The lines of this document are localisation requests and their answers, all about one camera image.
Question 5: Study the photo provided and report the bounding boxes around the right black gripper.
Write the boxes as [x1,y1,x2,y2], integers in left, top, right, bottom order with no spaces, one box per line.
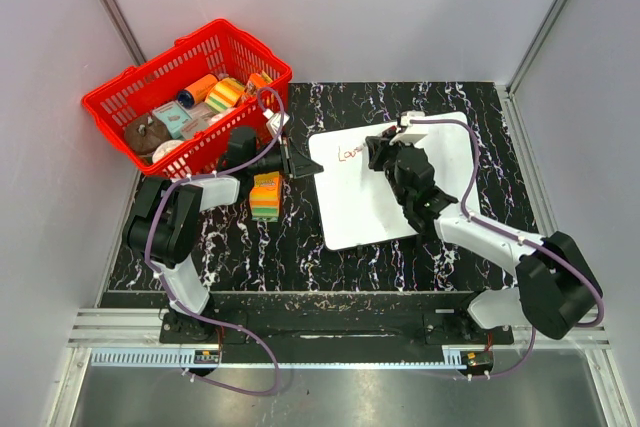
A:
[369,130,416,207]

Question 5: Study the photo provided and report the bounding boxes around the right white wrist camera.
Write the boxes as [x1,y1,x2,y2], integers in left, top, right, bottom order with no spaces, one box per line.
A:
[390,111,430,146]

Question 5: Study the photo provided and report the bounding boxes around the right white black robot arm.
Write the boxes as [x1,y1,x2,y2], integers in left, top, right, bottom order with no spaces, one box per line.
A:
[365,120,604,343]

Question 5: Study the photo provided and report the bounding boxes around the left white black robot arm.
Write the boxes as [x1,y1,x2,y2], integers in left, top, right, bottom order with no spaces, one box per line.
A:
[122,127,324,343]

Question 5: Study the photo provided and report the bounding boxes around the white round container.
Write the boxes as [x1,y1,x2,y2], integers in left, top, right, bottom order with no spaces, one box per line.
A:
[151,139,183,163]

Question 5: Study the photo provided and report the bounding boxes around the stacked colourful sponge pack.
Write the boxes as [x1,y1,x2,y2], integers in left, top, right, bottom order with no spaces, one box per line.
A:
[249,172,283,222]

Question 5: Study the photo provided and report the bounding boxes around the orange snack box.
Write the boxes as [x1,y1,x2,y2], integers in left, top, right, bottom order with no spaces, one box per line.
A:
[241,71,272,102]

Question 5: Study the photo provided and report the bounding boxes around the teal small box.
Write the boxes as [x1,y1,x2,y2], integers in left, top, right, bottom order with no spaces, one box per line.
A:
[152,101,191,139]

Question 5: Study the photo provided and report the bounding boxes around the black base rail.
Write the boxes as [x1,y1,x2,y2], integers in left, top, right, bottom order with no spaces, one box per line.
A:
[159,291,516,348]

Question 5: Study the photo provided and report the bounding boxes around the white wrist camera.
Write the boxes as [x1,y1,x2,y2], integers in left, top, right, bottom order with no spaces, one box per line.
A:
[390,111,430,146]
[263,109,289,139]

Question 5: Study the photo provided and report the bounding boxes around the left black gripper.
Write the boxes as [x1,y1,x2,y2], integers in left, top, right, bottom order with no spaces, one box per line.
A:
[249,137,323,181]

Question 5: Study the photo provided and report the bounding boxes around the pink white packet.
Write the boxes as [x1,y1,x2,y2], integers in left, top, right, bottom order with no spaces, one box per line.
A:
[180,102,234,140]

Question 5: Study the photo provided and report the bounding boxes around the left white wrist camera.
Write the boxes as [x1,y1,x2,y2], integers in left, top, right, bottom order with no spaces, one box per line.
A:
[263,109,289,139]

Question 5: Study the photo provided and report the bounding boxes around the red capped whiteboard marker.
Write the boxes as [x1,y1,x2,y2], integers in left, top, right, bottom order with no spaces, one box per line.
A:
[364,131,393,156]

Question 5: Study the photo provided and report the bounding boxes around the red plastic shopping basket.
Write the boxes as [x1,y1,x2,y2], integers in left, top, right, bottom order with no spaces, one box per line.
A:
[82,19,293,179]

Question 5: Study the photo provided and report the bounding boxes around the brown round donut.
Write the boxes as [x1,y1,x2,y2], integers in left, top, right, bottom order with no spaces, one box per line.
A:
[124,114,172,156]

